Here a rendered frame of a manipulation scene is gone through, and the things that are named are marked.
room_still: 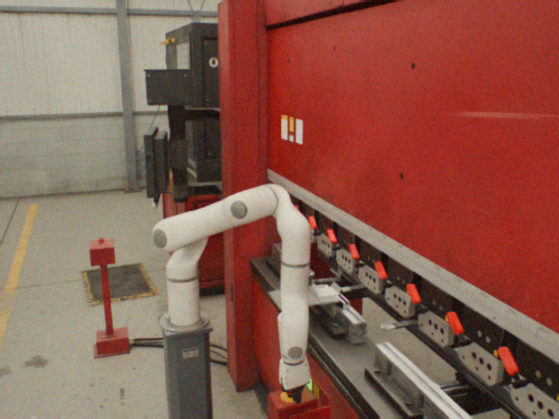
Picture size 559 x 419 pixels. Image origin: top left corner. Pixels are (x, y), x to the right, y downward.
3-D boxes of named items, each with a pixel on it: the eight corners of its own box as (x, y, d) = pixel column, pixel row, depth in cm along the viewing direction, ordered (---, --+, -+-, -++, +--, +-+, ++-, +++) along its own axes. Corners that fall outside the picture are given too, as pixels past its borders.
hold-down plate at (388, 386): (363, 374, 190) (364, 367, 190) (377, 371, 192) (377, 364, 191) (408, 424, 163) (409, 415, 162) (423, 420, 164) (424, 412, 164)
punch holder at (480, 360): (457, 360, 143) (463, 304, 139) (482, 353, 146) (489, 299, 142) (494, 389, 129) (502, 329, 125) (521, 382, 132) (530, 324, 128)
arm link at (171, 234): (184, 246, 202) (153, 258, 189) (174, 216, 202) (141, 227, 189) (285, 212, 172) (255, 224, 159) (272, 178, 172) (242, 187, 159)
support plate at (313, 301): (267, 293, 231) (267, 291, 231) (322, 286, 239) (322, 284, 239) (280, 311, 215) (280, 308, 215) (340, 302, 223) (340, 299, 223)
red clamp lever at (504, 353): (498, 346, 121) (518, 388, 116) (512, 344, 122) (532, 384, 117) (494, 349, 123) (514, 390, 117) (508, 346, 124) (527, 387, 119)
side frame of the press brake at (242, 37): (227, 372, 350) (217, 3, 291) (343, 351, 376) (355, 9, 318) (236, 393, 327) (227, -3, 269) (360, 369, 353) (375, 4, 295)
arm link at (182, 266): (159, 278, 197) (155, 216, 191) (193, 264, 212) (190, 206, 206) (182, 285, 191) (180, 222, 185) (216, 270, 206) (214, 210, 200)
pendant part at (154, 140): (153, 182, 340) (149, 126, 331) (171, 182, 342) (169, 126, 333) (146, 198, 297) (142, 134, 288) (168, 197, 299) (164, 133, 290)
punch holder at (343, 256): (335, 262, 216) (336, 223, 212) (355, 260, 219) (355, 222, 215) (352, 275, 203) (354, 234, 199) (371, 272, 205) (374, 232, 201)
